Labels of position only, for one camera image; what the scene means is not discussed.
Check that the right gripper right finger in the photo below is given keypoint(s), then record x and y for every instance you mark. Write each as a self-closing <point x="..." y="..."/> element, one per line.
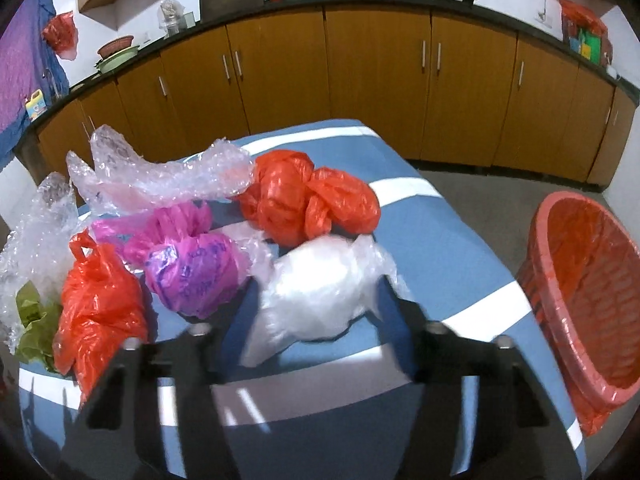
<point x="518" y="433"/>

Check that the purple blue curtain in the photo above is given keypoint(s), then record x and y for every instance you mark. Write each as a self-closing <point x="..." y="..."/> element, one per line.
<point x="27" y="64"/>

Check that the red plastic bag rear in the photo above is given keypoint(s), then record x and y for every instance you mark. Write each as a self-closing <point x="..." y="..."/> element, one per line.
<point x="293" y="201"/>

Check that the glass jar with bag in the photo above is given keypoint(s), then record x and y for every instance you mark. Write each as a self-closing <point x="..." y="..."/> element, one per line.
<point x="172" y="19"/>

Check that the pinkish bubble wrap sheet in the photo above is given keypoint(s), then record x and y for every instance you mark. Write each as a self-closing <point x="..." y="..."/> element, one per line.
<point x="119" y="181"/>

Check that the hanging red plastic bag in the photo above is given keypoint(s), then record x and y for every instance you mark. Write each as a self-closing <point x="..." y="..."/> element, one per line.
<point x="61" y="35"/>

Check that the red plastic bag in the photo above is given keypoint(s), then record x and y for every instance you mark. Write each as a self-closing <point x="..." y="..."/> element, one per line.
<point x="102" y="306"/>
<point x="293" y="201"/>
<point x="61" y="35"/>

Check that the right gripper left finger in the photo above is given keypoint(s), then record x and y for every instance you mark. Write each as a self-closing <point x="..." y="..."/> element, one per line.
<point x="117" y="433"/>

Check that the magenta purple plastic bag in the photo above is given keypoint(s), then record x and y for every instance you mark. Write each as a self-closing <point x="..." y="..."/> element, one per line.
<point x="193" y="268"/>

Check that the red lined trash basket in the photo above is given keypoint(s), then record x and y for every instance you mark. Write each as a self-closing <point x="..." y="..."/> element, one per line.
<point x="581" y="276"/>

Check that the clear bubble wrap bag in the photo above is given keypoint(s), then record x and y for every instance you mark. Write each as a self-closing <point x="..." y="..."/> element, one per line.
<point x="37" y="251"/>

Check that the green plastic bag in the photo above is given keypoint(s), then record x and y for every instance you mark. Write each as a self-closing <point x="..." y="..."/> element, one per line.
<point x="40" y="322"/>

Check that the wooden lower cabinets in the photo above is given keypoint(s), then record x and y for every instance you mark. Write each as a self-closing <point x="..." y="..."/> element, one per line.
<point x="443" y="83"/>

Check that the yellow detergent jug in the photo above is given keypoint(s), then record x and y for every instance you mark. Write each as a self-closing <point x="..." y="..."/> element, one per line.
<point x="35" y="105"/>

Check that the white clear plastic bag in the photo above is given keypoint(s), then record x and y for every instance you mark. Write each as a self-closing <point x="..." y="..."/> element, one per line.
<point x="320" y="289"/>

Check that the green and red basins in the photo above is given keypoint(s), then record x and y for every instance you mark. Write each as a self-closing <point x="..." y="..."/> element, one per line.
<point x="115" y="53"/>

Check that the red plastic bag front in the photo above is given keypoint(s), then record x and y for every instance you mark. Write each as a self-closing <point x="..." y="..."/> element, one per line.
<point x="102" y="306"/>

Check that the red bag with groceries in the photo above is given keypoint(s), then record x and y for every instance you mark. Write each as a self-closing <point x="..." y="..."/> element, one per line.
<point x="585" y="33"/>

